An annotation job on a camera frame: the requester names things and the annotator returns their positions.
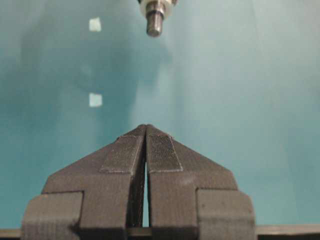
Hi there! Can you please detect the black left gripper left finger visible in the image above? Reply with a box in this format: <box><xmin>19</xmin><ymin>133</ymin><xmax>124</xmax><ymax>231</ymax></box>
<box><xmin>21</xmin><ymin>124</ymin><xmax>147</xmax><ymax>240</ymax></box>

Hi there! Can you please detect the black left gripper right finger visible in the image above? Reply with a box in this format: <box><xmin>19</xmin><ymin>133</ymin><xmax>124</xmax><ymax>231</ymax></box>
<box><xmin>145</xmin><ymin>125</ymin><xmax>257</xmax><ymax>240</ymax></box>

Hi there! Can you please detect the threaded steel shaft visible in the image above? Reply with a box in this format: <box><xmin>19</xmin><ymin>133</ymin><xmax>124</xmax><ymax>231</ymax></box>
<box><xmin>144</xmin><ymin>0</ymin><xmax>167</xmax><ymax>38</ymax></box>

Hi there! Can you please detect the middle tape marker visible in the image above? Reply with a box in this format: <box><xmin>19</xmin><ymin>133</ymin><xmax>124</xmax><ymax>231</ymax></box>
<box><xmin>89</xmin><ymin>92</ymin><xmax>103</xmax><ymax>108</ymax></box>

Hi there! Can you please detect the tape marker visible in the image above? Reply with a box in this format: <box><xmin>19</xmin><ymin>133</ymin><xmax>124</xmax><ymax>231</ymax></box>
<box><xmin>88</xmin><ymin>17</ymin><xmax>102</xmax><ymax>32</ymax></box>
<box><xmin>89</xmin><ymin>92</ymin><xmax>103</xmax><ymax>108</ymax></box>

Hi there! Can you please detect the teal table cloth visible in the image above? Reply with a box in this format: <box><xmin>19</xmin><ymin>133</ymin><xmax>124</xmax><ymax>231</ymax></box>
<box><xmin>0</xmin><ymin>0</ymin><xmax>320</xmax><ymax>229</ymax></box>

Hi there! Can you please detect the right tape marker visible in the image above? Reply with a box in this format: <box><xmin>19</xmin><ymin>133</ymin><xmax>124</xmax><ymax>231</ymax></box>
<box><xmin>88</xmin><ymin>17</ymin><xmax>102</xmax><ymax>32</ymax></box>

